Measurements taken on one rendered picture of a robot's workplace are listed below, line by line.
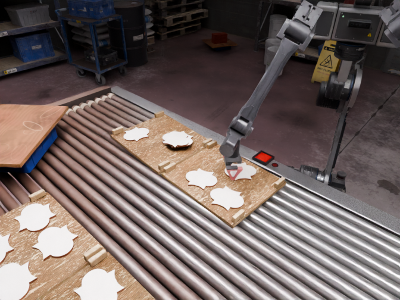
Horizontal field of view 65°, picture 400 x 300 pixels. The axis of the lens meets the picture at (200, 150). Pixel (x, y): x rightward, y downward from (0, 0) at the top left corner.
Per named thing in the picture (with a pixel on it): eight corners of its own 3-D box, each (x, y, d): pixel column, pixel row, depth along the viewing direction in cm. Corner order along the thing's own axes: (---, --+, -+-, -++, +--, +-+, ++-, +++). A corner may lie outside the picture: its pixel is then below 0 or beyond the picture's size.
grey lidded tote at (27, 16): (39, 18, 493) (35, 2, 479) (53, 21, 476) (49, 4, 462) (8, 24, 459) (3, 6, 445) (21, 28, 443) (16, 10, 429)
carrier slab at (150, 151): (164, 115, 182) (163, 113, 181) (214, 145, 157) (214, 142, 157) (111, 137, 162) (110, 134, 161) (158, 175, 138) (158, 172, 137)
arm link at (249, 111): (313, 34, 109) (286, 18, 110) (315, 33, 104) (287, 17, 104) (250, 136, 125) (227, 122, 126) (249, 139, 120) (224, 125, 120)
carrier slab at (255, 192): (215, 145, 157) (216, 142, 156) (286, 184, 134) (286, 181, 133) (161, 176, 137) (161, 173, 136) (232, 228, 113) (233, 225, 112)
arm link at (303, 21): (331, 6, 102) (303, -9, 102) (307, 44, 105) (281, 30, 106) (308, 31, 145) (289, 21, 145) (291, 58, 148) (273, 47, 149)
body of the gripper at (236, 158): (237, 150, 136) (238, 136, 132) (241, 164, 128) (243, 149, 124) (222, 151, 136) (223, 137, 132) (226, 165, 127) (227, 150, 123)
